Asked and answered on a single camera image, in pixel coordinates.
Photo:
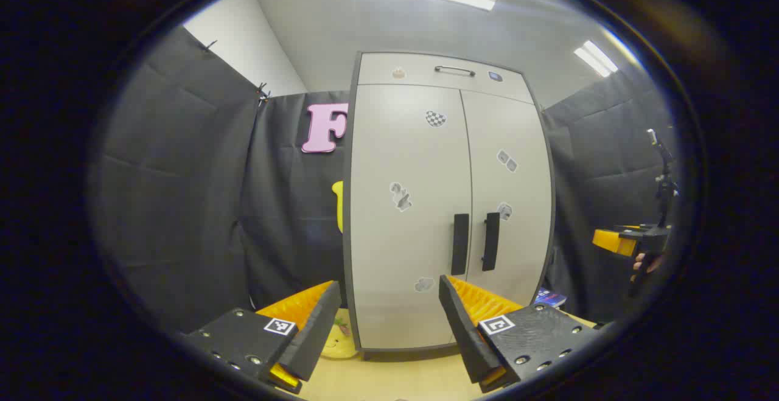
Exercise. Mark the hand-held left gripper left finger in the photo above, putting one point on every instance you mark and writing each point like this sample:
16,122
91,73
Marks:
313,340

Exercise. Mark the white cabinet drawer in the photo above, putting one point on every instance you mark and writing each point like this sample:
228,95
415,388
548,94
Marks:
420,72

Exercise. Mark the white shoe cabinet door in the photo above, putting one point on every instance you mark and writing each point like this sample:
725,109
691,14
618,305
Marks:
517,230

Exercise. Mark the small ceiling light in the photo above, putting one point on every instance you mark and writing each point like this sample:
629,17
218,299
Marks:
596,58

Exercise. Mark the checkered sticker white cabinet door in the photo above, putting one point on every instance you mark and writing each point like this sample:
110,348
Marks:
401,145

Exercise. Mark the blue box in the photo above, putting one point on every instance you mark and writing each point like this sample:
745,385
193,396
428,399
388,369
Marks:
551,297

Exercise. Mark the black backdrop cloth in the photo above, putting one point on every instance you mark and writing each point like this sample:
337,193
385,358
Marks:
182,206

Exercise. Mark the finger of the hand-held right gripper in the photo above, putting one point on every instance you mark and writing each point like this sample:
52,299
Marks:
611,241

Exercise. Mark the yellow plush toy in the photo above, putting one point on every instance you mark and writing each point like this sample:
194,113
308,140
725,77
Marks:
341,343

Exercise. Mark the white double-door shoe cabinet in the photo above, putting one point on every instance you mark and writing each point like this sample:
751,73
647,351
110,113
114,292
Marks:
347,224

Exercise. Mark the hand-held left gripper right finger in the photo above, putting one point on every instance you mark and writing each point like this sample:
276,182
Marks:
465,340

